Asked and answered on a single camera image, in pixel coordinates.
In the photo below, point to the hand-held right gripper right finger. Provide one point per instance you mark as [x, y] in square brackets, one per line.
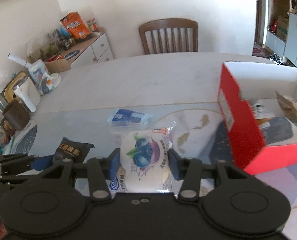
[174, 163]

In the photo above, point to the white electric kettle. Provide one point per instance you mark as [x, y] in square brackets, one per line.
[26, 95]

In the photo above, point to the white printed packet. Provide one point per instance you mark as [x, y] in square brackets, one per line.
[261, 110]

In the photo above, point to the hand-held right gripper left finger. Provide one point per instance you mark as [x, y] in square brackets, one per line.
[114, 163]

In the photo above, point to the brown mug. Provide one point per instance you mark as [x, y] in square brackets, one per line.
[14, 117]

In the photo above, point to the orange snack bag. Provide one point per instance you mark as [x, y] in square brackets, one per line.
[74, 26]

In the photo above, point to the white handheld appliance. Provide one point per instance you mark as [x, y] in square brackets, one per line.
[18, 59]

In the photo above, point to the white marble desktop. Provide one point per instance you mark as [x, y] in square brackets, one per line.
[151, 80]

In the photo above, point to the black snack packet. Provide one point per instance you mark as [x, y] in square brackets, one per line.
[71, 150]

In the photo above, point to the white packet with blue logo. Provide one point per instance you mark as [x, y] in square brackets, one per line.
[117, 183]

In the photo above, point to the printed transparent table mat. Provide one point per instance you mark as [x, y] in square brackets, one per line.
[96, 120]

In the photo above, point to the red patterned rug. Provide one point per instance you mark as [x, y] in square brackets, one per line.
[259, 50]

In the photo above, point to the floral tissue packet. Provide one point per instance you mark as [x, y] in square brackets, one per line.
[52, 81]

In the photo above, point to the brown paper packet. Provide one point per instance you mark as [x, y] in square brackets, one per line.
[291, 105]

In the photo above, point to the pair of sneakers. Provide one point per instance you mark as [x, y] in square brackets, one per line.
[277, 58]

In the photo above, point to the red and white cardboard box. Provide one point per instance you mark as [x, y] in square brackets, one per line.
[241, 135]

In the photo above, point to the dark blue and white packet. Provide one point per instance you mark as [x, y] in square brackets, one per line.
[281, 130]

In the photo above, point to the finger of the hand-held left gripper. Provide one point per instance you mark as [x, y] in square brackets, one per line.
[44, 162]

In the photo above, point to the red bag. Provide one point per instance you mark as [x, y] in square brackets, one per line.
[273, 27]

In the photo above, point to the brown door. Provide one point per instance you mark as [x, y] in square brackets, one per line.
[258, 12]

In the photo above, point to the yellow tray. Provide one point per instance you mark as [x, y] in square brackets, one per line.
[9, 86]

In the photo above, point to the printed tissue pack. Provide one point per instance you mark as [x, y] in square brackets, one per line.
[38, 75]

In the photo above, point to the blueberry bread packet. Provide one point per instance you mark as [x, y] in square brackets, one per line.
[143, 155]

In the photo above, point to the white sideboard cabinet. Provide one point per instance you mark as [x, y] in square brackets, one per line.
[98, 47]

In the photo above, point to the brown wooden chair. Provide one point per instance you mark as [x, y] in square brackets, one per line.
[168, 23]

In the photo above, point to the blue-grey cabinet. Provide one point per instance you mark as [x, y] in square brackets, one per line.
[296, 42]

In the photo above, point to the blue plate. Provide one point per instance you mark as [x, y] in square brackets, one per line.
[72, 54]

